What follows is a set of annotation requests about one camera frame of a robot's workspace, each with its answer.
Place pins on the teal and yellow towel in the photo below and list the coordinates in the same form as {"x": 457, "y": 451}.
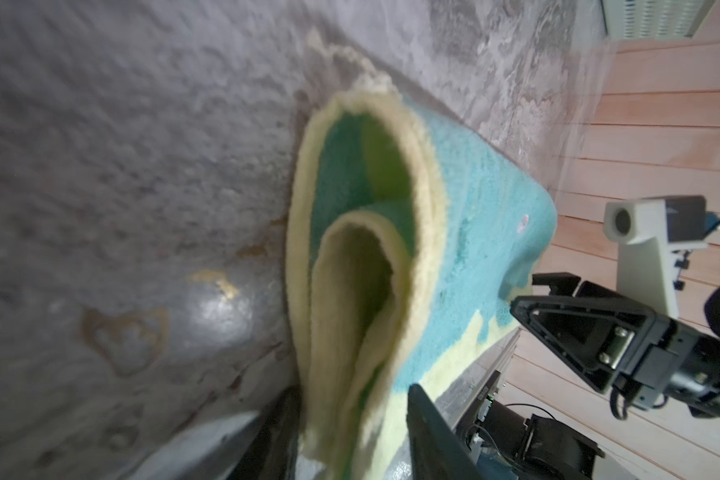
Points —
{"x": 408, "y": 236}

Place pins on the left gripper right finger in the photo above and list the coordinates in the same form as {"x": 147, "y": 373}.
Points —
{"x": 436, "y": 452}

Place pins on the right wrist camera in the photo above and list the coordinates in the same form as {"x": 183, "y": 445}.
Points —
{"x": 652, "y": 235}

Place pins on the mint green plastic basket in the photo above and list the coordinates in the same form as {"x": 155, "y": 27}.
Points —
{"x": 663, "y": 20}

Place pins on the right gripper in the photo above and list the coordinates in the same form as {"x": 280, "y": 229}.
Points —
{"x": 628, "y": 351}

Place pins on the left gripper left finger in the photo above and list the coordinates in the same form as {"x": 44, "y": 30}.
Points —
{"x": 273, "y": 452}

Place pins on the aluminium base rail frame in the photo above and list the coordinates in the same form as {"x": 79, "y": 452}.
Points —
{"x": 454, "y": 402}

